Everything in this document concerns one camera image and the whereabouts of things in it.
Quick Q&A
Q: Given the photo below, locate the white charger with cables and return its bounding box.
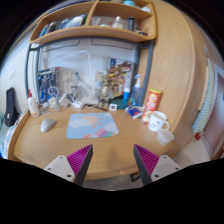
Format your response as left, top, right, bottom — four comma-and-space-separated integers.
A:
47, 86, 84, 114

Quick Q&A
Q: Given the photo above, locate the grey computer mouse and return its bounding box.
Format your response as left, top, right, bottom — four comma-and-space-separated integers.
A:
40, 118, 57, 132

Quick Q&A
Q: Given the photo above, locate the pastel cloud mouse pad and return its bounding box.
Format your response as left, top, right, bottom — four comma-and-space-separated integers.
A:
66, 112, 119, 139

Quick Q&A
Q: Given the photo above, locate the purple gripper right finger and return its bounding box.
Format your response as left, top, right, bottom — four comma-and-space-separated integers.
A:
133, 144, 181, 185

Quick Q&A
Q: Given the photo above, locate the clear plastic cup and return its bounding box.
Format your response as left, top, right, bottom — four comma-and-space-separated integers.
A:
157, 129, 175, 145

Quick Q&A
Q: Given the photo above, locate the small white cube clock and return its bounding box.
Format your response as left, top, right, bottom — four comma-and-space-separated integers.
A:
109, 104, 117, 111

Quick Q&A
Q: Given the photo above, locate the colourful poster board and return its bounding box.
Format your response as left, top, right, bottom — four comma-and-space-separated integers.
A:
108, 58, 134, 99

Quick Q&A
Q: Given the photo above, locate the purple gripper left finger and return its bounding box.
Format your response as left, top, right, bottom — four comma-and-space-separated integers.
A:
44, 144, 93, 186

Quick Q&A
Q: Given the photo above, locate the white lotion bottle red cap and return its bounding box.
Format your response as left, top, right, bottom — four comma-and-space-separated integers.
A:
28, 91, 40, 117

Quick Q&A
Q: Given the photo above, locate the black cylinder on shelf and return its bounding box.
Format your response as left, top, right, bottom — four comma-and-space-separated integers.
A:
128, 17, 135, 31

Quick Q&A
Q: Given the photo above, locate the blue robot model box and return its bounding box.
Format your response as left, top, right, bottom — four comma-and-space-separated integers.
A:
38, 67, 59, 103

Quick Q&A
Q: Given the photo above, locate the blue white packet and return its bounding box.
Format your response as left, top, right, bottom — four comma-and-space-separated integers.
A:
125, 106, 143, 119

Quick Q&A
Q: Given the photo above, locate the blue spray bottle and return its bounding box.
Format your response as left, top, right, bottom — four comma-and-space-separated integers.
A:
130, 74, 141, 106

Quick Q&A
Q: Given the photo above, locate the black bag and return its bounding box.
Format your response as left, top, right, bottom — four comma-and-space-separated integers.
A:
5, 87, 19, 127

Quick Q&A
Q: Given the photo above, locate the red chips can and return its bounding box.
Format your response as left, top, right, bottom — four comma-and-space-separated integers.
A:
142, 88, 162, 123

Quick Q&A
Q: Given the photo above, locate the white mug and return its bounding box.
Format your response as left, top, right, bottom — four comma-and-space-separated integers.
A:
148, 111, 170, 132

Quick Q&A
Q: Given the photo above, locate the wooden wall shelf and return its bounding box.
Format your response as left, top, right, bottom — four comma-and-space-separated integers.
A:
29, 0, 157, 44

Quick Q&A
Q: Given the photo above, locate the gold robot figure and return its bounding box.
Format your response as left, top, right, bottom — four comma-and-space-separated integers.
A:
99, 74, 113, 108

